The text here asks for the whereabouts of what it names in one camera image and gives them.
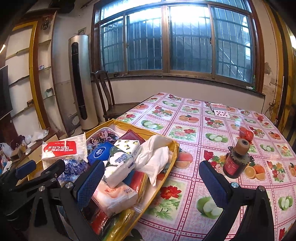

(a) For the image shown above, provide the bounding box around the wooden chair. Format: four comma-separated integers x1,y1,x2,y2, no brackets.
91,70,139,121

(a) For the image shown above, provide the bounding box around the red label wet wipe pack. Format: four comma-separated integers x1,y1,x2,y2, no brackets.
41,133,88,170

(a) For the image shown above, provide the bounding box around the playing cards stack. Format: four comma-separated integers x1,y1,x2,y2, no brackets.
210,103,230,118

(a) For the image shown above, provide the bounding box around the dark red jar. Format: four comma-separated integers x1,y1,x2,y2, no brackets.
223,154,246,179

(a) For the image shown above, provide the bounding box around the red plastic bag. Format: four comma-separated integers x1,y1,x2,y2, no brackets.
239,126,254,143

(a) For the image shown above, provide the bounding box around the yellow taped foam box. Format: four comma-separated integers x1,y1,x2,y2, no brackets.
28,120,179,240

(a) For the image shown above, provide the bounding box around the wall shelf unit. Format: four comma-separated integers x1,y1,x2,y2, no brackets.
4,9,59,136

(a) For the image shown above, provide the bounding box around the barred window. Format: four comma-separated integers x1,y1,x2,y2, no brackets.
91,1,264,92

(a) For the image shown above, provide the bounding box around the blue candy plastic bag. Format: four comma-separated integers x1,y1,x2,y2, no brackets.
58,156,89,186

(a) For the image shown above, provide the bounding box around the beige tape roll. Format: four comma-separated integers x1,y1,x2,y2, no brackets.
234,138,250,156

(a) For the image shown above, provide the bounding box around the blue red sponge cloth pack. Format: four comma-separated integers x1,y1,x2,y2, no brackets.
123,170,148,203

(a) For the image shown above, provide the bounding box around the floral plastic tablecloth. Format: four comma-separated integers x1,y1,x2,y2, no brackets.
118,93,295,240

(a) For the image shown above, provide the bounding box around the yellow multicolour sponge pack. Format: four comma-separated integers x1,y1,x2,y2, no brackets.
84,200,135,240

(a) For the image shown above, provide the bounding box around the cartoon print pencil pouch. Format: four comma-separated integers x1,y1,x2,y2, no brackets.
86,127,119,148

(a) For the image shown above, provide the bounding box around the pink tissue pack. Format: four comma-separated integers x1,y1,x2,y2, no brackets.
92,181,138,217

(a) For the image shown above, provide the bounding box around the white face tissue pack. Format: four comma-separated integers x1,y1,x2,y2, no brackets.
114,139,141,159

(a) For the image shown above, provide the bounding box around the standing air conditioner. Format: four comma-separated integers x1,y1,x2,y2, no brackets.
68,35,99,130

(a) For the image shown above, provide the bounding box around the dark red foil packet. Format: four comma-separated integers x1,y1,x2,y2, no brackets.
119,129,145,144

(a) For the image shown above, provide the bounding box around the white cloth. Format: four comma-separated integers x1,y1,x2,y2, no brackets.
134,135,173,187

